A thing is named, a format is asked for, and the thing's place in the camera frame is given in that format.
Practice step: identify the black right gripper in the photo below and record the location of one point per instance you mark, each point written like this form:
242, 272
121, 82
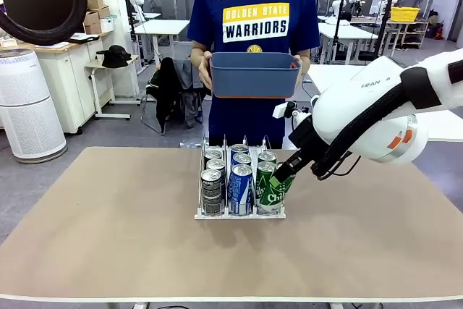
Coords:
309, 140

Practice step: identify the blue Pocari Sweat can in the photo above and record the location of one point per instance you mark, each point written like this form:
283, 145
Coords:
241, 158
239, 148
240, 193

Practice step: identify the black Pepsi can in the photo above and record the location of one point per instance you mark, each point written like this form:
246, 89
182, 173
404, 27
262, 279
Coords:
213, 153
216, 165
211, 193

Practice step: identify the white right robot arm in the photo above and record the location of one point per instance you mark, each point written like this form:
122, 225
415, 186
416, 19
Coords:
361, 95

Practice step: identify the person's left forearm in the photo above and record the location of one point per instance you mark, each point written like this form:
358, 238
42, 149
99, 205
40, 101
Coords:
305, 53

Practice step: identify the person's right forearm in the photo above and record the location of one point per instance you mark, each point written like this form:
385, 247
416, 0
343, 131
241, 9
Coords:
197, 54

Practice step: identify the clear plastic can dispenser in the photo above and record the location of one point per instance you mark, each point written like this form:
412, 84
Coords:
238, 217

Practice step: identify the person's right hand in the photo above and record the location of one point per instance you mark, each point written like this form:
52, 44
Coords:
205, 70

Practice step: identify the person's left hand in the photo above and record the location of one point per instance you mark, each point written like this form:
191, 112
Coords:
304, 64

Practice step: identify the white background table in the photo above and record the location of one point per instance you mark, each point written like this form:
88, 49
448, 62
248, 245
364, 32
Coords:
343, 30
162, 26

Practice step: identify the small cardboard box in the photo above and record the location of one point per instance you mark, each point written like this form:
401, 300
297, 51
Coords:
96, 16
94, 1

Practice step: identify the black hat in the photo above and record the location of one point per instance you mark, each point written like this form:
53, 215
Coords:
115, 56

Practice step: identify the chair draped with dark clothes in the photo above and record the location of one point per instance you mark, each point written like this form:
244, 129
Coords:
170, 84

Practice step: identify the black monitor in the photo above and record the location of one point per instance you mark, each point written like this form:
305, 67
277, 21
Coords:
36, 8

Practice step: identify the white rolling side table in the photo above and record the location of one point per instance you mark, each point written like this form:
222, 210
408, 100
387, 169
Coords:
94, 92

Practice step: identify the white cabinet with wooden top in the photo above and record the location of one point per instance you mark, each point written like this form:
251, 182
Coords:
68, 81

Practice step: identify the black tripod stand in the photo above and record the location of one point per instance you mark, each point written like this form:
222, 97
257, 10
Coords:
383, 26
338, 23

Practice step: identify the white cylindrical air purifier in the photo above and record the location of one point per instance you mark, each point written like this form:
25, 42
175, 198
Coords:
32, 117

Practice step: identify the wooden shelf unit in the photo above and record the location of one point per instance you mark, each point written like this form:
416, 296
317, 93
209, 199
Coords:
412, 34

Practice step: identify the yellow plastic crate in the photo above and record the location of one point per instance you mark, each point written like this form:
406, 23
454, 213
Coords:
405, 14

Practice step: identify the red fire extinguisher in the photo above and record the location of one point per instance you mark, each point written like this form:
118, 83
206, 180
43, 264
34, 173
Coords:
437, 32

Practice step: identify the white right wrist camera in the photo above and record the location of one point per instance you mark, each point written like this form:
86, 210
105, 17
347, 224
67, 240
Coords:
280, 110

